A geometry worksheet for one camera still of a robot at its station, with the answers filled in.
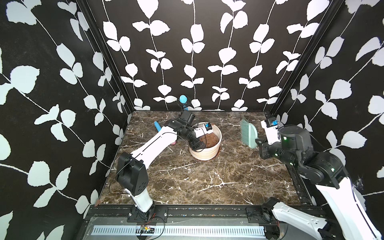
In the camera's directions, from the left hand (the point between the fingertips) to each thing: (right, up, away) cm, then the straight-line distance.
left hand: (203, 138), depth 81 cm
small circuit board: (-29, -43, -10) cm, 53 cm away
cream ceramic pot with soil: (+6, -4, +9) cm, 12 cm away
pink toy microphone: (-19, -5, +20) cm, 28 cm away
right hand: (+21, +3, -19) cm, 28 cm away
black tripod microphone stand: (-12, +20, +18) cm, 30 cm away
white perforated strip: (-39, -43, -11) cm, 59 cm away
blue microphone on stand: (-12, +24, +12) cm, 29 cm away
